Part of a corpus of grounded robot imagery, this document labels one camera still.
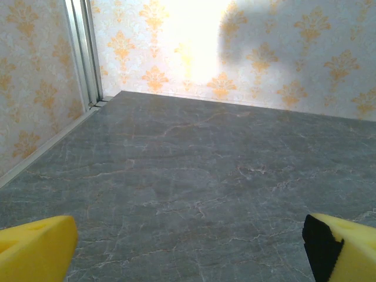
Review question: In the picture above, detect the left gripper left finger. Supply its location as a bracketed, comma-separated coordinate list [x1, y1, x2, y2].
[0, 215, 79, 282]

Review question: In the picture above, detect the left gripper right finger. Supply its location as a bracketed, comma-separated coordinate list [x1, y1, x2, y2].
[302, 213, 376, 282]

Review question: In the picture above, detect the aluminium side rail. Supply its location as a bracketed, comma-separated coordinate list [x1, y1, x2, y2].
[0, 95, 114, 189]

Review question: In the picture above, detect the aluminium frame post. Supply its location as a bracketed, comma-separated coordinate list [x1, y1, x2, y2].
[63, 0, 104, 112]

